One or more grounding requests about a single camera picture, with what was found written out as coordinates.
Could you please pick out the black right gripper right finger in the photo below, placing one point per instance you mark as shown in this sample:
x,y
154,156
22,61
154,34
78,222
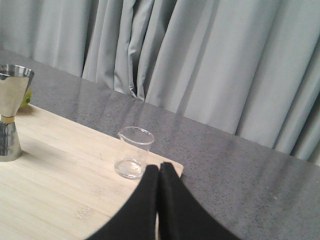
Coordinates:
x,y
181,217

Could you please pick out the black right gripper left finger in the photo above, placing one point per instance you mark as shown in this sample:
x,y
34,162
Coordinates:
x,y
136,219

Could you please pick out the clear glass measuring cup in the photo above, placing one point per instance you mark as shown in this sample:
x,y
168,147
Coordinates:
x,y
134,147

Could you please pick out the steel double jigger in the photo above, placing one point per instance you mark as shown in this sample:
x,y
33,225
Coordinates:
x,y
14,83

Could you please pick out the wooden cutting board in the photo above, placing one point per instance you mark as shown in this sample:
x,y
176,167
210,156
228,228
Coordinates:
x,y
64,186

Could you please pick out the yellow lemon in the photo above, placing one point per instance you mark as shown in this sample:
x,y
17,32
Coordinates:
x,y
27,98

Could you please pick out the grey curtain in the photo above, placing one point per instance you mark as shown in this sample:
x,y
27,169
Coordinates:
x,y
248,67

